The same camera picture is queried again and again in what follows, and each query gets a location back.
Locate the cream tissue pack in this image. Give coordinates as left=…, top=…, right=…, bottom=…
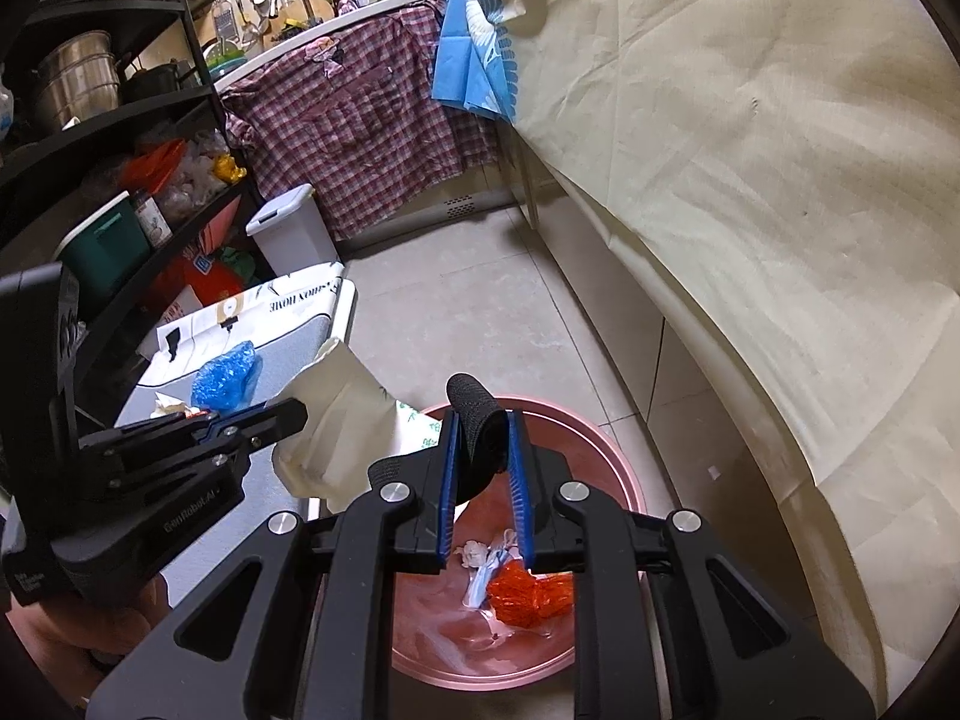
left=271, top=337, right=445, bottom=502

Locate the steel pot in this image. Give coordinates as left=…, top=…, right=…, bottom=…
left=30, top=30, right=121, bottom=128

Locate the blue printed cloth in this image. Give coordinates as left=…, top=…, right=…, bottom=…
left=431, top=0, right=526, bottom=121

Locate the black metal shelf rack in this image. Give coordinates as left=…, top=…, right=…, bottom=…
left=0, top=0, right=278, bottom=421

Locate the green storage box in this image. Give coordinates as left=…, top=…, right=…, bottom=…
left=58, top=191, right=151, bottom=293

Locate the pink plaid shirt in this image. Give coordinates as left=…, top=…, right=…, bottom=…
left=221, top=4, right=511, bottom=241

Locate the pink plastic bucket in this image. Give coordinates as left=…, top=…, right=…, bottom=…
left=379, top=394, right=647, bottom=695

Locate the blue plastic shoe cover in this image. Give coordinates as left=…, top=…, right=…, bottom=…
left=191, top=341, right=263, bottom=412

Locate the cream cloth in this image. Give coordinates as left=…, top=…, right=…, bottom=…
left=472, top=0, right=960, bottom=698

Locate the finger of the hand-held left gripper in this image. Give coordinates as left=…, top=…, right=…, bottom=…
left=79, top=403, right=272, bottom=460
left=75, top=399, right=310, bottom=515

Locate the beige kitchen cabinet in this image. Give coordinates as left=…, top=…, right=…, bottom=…
left=517, top=127, right=833, bottom=691

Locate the person's left hand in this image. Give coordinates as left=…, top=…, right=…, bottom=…
left=4, top=574, right=177, bottom=683

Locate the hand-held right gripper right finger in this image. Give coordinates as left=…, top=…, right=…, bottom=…
left=506, top=411, right=878, bottom=720

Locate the red paper bag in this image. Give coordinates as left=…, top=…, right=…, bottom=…
left=146, top=221, right=248, bottom=316

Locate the orange plastic bag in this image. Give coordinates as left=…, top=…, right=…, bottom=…
left=120, top=139, right=187, bottom=192

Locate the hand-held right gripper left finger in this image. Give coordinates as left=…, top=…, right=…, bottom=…
left=86, top=411, right=460, bottom=720

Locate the blue face mask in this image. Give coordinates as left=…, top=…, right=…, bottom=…
left=461, top=529, right=526, bottom=612

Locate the white lidded bin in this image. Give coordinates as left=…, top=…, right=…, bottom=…
left=246, top=184, right=342, bottom=278

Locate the jar with dark lid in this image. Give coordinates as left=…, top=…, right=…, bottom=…
left=131, top=190, right=172, bottom=248

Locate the black velcro strap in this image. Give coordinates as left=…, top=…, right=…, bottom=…
left=446, top=373, right=511, bottom=503

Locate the red plastic bag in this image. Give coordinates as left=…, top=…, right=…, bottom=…
left=486, top=566, right=577, bottom=627

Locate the grey and white printed mat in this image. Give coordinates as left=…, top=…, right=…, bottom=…
left=112, top=262, right=357, bottom=601

